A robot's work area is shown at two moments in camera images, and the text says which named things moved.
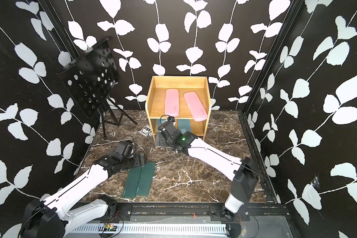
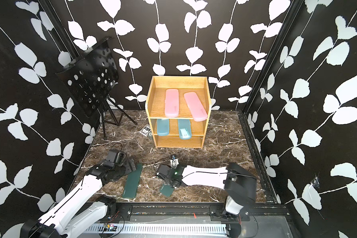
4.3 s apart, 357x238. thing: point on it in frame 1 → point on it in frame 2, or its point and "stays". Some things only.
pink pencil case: x=197 y=110 stays
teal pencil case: x=184 y=125 stays
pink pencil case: x=171 y=102 stays
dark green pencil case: x=133 y=177 stays
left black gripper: x=138 y=161 → x=129 y=168
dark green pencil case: x=146 y=179 → x=166 y=190
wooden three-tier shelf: x=187 y=99 stays
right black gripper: x=162 y=143 → x=170 y=184
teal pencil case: x=159 y=122 stays
